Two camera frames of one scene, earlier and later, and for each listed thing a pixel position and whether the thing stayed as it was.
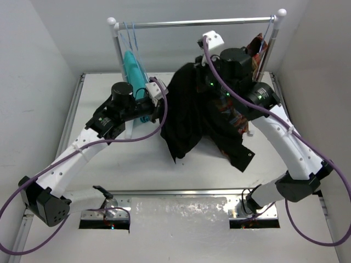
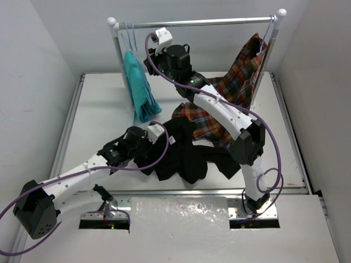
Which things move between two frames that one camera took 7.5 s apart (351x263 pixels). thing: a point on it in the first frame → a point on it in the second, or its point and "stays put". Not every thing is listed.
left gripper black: [154, 108] → [146, 149]
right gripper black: [199, 69] → [155, 58]
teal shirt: [136, 78] stays put
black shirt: [188, 115] → [175, 152]
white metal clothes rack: [117, 26] stays put
